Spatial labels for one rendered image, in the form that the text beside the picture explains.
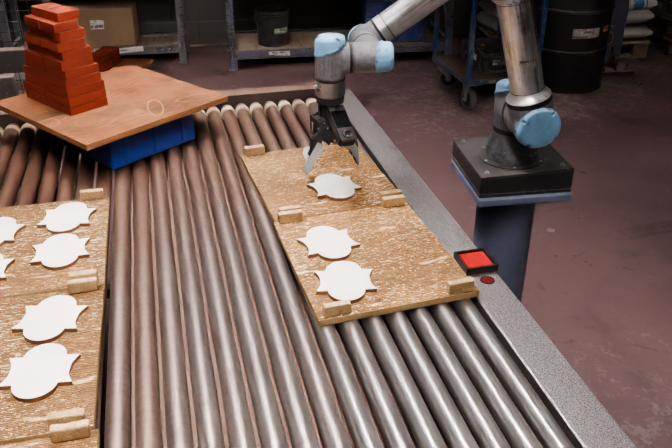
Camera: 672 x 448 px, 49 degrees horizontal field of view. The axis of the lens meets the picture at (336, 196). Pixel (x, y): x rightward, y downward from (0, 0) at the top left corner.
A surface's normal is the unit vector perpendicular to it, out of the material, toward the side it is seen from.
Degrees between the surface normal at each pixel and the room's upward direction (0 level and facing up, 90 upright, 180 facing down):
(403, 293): 0
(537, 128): 98
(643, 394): 0
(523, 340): 0
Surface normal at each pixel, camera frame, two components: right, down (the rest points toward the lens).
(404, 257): 0.00, -0.88
